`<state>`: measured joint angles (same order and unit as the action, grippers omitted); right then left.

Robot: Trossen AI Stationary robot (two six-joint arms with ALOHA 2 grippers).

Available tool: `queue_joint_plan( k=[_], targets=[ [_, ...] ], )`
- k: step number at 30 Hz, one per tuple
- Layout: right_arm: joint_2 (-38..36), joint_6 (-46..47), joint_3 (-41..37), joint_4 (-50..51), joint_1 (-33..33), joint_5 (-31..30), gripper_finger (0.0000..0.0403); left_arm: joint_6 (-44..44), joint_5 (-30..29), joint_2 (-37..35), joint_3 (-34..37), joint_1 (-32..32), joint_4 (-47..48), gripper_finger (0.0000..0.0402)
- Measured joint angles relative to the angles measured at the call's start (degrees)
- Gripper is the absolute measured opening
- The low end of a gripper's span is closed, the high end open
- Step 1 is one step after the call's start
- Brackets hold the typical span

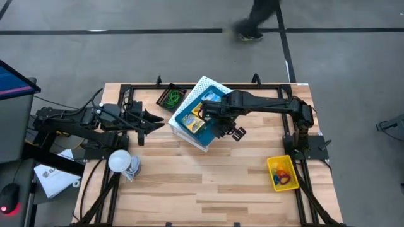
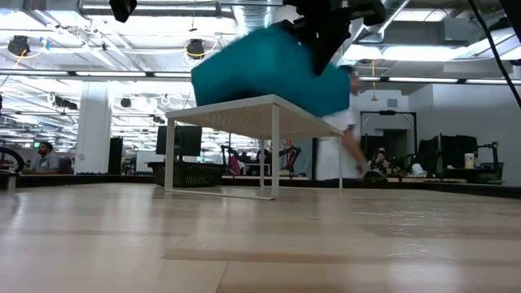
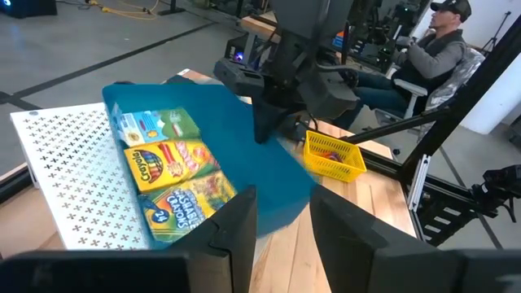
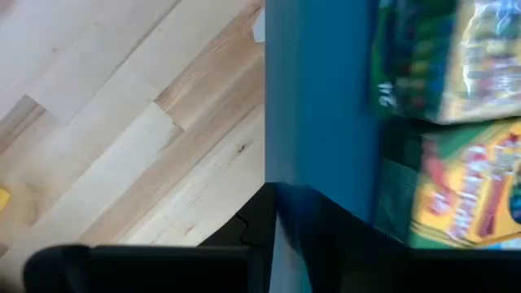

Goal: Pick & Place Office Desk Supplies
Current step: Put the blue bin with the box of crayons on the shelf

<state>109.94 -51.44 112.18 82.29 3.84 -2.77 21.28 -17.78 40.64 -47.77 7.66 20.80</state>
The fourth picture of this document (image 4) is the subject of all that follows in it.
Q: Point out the yellow green crayon box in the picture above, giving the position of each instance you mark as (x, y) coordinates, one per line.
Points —
(468, 191)

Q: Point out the blue yellow crayon box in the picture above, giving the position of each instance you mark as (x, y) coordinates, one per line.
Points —
(468, 61)

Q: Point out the yellow plastic basket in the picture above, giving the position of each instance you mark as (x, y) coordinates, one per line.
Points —
(4, 199)

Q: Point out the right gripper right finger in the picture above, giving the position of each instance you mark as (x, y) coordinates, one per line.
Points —
(346, 260)

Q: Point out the blue plastic bin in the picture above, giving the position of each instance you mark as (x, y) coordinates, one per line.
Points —
(321, 101)

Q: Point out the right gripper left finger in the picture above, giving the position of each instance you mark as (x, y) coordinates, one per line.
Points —
(252, 228)

